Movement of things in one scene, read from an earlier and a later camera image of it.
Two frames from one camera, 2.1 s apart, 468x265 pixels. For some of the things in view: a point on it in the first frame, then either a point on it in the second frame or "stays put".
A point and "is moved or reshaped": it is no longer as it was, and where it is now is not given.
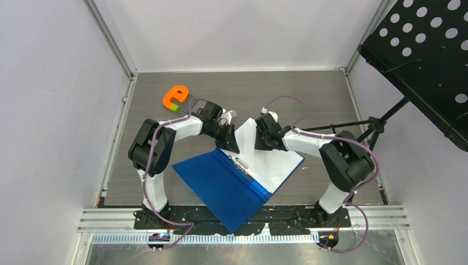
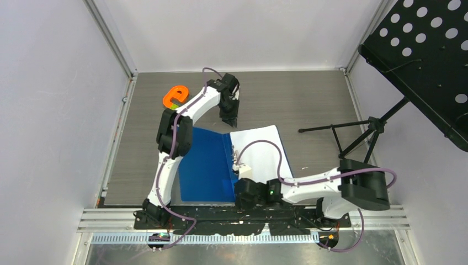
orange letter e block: x=180 y=92 stays put
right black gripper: x=259 y=146 → x=244 y=204
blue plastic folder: x=230 y=192 is moved or reshaped
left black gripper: x=229 y=142 → x=231 y=118
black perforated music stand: x=421 y=47 stays put
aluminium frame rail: x=361 y=218 stays put
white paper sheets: x=269 y=169 is moved or reshaped
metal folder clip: x=240 y=165 is moved or reshaped
